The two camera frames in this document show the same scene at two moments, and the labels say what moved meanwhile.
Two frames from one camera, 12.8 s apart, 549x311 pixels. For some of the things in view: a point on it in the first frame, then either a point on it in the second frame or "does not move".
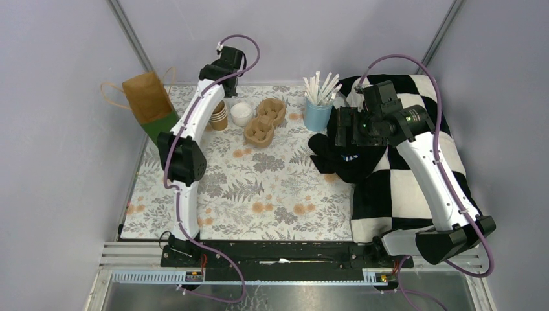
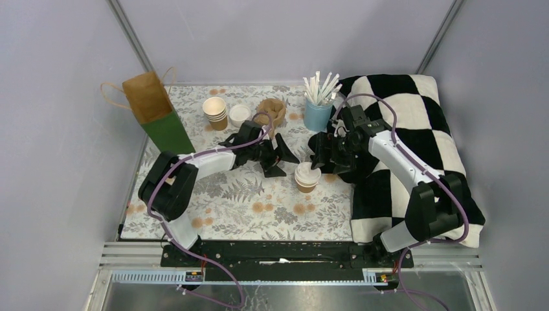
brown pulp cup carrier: (259, 132) does not move
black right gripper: (349, 116) → (323, 140)
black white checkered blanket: (390, 199) does not move
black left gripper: (231, 92) → (272, 170)
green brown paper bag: (147, 100) does not move
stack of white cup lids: (242, 114) does not move
